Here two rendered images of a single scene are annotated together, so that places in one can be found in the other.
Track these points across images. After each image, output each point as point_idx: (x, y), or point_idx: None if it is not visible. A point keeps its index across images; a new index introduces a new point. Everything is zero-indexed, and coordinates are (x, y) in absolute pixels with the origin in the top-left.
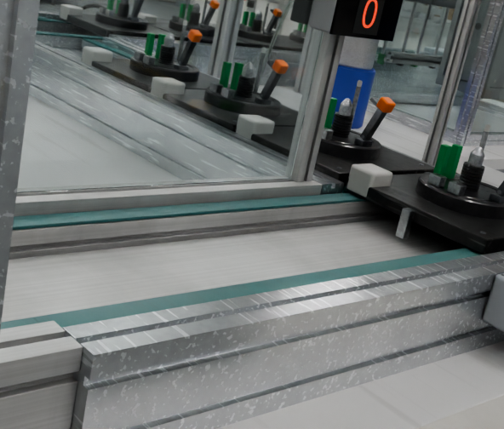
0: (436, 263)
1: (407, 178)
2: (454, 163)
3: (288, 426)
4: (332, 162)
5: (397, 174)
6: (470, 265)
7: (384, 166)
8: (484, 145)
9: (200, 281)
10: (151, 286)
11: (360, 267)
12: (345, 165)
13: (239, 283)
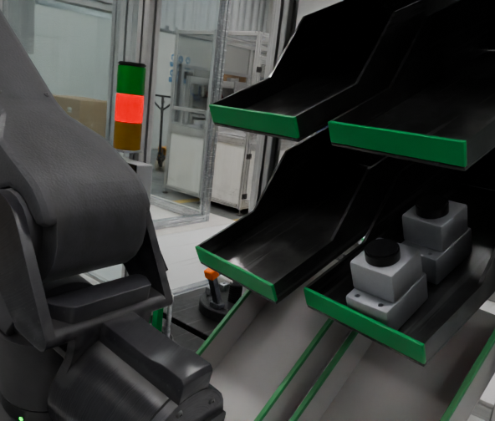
0: None
1: (173, 330)
2: (152, 318)
3: None
4: (177, 303)
5: (195, 332)
6: None
7: (200, 324)
8: (167, 313)
9: None
10: None
11: None
12: (174, 307)
13: None
